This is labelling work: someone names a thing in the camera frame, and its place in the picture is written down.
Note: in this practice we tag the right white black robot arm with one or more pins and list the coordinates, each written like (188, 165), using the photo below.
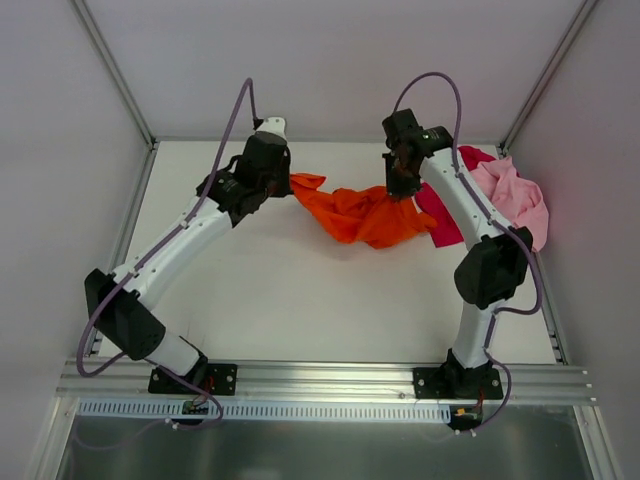
(494, 266)

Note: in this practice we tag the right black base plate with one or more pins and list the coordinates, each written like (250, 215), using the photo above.
(444, 383)

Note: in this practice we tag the aluminium frame post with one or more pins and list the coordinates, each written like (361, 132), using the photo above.
(576, 25)
(100, 45)

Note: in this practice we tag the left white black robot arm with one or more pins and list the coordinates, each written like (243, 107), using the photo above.
(121, 303)

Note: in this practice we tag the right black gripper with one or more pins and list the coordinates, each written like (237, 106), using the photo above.
(400, 181)

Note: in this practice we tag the magenta t shirt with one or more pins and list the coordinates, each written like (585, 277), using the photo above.
(446, 233)

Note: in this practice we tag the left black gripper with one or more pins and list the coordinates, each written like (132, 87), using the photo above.
(282, 176)

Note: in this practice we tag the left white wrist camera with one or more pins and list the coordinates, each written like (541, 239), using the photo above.
(272, 128)

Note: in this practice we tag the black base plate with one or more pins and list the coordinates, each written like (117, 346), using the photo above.
(444, 383)
(214, 378)

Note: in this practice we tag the left aluminium frame post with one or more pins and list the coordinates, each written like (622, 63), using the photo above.
(100, 45)

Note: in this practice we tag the right aluminium frame post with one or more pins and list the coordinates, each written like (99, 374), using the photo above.
(576, 25)

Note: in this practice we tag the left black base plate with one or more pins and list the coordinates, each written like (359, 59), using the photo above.
(214, 378)

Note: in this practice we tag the aluminium mounting rail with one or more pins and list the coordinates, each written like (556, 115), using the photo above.
(334, 382)

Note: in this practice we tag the white slotted cable duct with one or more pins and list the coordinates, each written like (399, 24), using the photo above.
(262, 410)

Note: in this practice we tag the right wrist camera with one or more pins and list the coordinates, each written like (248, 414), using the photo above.
(398, 126)

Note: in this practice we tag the orange t shirt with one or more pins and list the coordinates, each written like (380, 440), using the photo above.
(368, 216)

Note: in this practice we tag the light pink t shirt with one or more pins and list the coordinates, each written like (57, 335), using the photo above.
(518, 199)

